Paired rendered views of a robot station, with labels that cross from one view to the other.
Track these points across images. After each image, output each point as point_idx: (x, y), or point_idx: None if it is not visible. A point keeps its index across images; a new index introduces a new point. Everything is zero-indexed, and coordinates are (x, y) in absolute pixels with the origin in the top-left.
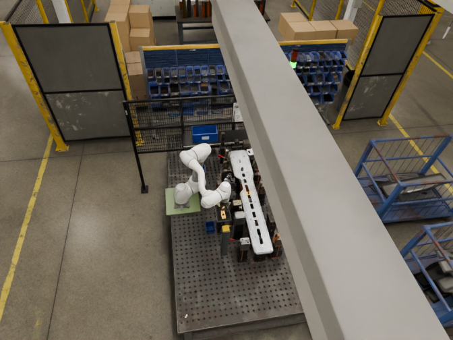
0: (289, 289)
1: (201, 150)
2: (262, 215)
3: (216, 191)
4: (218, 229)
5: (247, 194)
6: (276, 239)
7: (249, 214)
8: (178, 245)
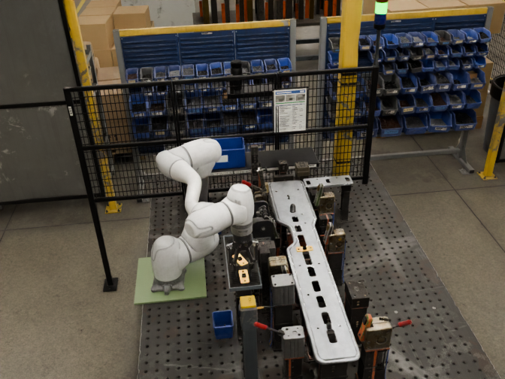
0: None
1: (199, 147)
2: (334, 287)
3: (219, 203)
4: (238, 323)
5: (301, 250)
6: (367, 328)
7: (304, 285)
8: (150, 362)
